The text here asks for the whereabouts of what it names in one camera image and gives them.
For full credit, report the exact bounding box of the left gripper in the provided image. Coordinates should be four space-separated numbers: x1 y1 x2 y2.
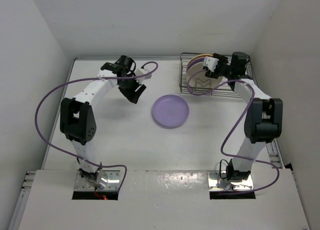
117 72 145 104

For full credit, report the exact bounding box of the cream plate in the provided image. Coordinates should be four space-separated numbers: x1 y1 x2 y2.
186 60 223 89

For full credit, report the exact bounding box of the purple plate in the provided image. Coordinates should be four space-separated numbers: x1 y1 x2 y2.
151 94 190 129
187 56 206 69

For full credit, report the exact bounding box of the orange plate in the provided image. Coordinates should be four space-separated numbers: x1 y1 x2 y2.
190 53 213 62

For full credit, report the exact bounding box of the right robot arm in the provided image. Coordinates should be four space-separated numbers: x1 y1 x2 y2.
203 52 283 182

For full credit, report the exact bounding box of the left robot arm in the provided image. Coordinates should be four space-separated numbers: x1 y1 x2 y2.
60 55 150 187

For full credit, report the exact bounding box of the wire dish rack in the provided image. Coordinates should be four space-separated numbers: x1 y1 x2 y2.
179 52 251 100

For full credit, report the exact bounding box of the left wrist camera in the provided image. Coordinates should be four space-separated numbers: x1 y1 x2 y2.
134 68 152 83

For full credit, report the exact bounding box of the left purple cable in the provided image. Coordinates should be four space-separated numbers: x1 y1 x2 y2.
34 61 159 191

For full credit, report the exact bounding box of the purple cable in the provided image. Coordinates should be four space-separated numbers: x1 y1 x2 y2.
188 69 280 193
34 61 159 191

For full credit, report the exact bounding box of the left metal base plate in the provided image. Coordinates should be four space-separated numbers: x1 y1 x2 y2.
73 170 120 192

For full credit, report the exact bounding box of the metal base plate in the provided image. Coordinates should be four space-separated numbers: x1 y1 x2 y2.
207 170 254 192
73 170 120 192

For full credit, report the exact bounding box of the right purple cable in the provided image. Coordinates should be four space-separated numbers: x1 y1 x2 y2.
188 69 280 193

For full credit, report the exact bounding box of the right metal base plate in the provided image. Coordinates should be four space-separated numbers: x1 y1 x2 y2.
207 170 254 192

